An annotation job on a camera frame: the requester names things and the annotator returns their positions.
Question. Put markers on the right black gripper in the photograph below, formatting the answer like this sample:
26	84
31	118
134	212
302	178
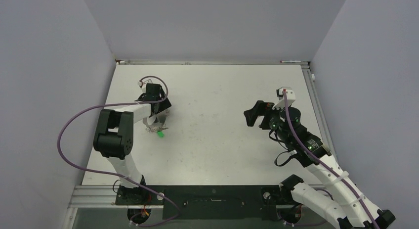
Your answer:
261	108

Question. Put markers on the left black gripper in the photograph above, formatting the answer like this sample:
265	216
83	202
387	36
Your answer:
165	105

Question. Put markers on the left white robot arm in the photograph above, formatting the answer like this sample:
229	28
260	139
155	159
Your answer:
114	135

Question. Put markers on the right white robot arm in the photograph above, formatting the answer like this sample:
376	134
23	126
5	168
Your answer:
346	207

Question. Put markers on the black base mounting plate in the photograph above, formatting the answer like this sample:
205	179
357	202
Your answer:
211	202

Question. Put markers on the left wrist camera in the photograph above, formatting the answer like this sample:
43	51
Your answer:
142	83

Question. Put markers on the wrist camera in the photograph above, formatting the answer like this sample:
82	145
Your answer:
286	97
142	83

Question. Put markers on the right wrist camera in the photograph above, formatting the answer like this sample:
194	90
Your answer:
286	97

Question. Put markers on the aluminium rail back edge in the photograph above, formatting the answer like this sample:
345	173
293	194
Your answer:
258	62

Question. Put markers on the aluminium rail edge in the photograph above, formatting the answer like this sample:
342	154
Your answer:
258	62
320	117

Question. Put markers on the aluminium rail right edge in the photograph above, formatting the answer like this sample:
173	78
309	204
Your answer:
320	117

